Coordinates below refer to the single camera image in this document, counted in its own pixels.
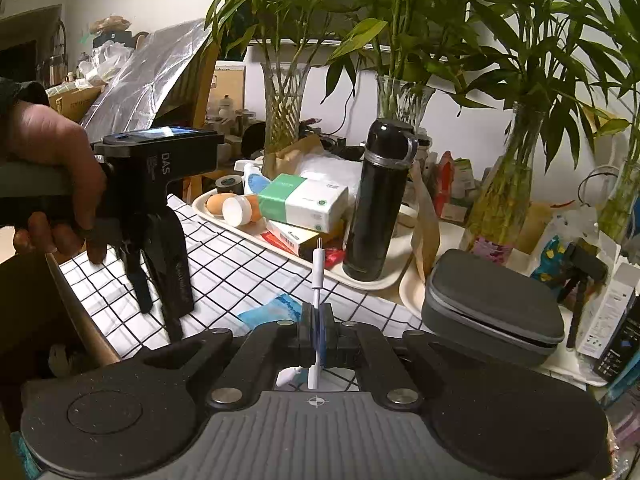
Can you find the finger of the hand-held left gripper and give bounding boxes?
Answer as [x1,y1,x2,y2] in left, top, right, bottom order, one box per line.
[122,237,155,313]
[145,208,196,341]

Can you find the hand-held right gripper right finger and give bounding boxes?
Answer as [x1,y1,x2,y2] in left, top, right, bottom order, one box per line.
[319,304,481,406]

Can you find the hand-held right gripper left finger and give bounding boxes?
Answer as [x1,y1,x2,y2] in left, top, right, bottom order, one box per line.
[142,302,317,406]

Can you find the white adapter cable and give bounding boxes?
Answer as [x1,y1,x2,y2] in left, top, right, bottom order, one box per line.
[274,247,331,391]

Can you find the person's left forearm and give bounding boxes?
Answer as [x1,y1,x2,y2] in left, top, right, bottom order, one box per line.
[0,77,51,116]

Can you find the person's left hand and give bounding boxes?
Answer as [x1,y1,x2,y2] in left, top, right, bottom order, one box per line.
[0,102,108,266]

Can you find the blue plastic bag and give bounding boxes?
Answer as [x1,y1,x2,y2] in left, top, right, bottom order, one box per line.
[237,292,303,333]

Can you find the white oval tray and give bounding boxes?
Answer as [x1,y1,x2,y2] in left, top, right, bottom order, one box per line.
[192,191,413,291]

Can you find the black white checked tablecloth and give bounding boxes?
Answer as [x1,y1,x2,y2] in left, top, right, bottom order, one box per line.
[55,192,426,391]

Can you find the beige egg-shaped sponge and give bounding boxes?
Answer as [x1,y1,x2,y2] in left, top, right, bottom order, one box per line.
[206,192,263,224]

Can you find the black cylindrical jar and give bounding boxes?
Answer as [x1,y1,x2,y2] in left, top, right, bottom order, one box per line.
[215,174,246,196]

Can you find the wooden chair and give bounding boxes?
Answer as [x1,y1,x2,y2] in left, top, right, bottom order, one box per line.
[170,42,221,201]

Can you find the white red flat box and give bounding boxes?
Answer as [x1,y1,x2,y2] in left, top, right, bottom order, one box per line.
[262,220,321,261]

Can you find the white blue tube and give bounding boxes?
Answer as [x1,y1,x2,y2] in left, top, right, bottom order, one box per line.
[235,159,273,196]

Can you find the silver foil sheet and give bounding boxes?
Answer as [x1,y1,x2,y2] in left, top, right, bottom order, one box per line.
[80,17,213,133]

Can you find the black round hat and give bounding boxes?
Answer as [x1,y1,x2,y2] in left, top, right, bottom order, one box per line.
[241,122,271,158]

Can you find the open cardboard carton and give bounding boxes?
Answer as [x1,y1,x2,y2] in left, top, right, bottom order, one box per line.
[47,82,108,123]

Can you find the crumpled white plastic bags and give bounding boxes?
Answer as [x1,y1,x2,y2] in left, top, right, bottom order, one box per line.
[75,40,136,86]

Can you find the green white tissue pack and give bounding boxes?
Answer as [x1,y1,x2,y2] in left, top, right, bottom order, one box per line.
[257,172,349,233]

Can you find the black thermos bottle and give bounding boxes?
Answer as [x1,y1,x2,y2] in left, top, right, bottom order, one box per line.
[342,117,420,282]

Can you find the ribbed glass vase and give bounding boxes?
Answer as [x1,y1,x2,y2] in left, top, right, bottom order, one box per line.
[260,61,308,153]

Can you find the tall brown paper bag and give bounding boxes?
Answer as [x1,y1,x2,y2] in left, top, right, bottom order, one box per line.
[407,160,441,286]

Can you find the white rectangular tray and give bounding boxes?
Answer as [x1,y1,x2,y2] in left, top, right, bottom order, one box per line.
[398,220,616,386]

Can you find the white plastic pack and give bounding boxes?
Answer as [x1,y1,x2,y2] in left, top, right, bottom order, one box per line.
[295,152,366,191]

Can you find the grey hard case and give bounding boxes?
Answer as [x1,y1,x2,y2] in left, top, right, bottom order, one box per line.
[421,248,566,368]

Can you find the red white carton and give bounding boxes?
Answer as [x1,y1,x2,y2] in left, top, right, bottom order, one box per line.
[434,151,456,217]

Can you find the green white carton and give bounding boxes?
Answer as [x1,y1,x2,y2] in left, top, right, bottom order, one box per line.
[452,158,479,197]

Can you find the teal cloth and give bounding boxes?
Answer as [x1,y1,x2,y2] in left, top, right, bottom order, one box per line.
[10,435,43,480]

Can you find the bottle-shaped glass vase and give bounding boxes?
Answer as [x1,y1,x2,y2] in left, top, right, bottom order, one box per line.
[460,101,546,266]

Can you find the colourful printed bag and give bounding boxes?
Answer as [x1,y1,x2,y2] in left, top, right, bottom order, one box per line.
[530,232,571,283]

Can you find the short glass vase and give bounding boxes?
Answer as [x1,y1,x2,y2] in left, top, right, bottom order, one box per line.
[375,74,436,133]

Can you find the black mini tripod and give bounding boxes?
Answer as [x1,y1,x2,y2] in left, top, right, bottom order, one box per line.
[557,237,608,351]

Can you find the white tall carton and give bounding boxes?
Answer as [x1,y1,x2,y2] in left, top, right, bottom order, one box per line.
[575,247,638,361]

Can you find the black blue carton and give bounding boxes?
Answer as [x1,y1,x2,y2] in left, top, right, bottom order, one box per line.
[595,295,640,383]

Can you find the slim glass vase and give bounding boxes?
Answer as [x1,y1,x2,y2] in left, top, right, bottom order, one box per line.
[597,160,640,246]

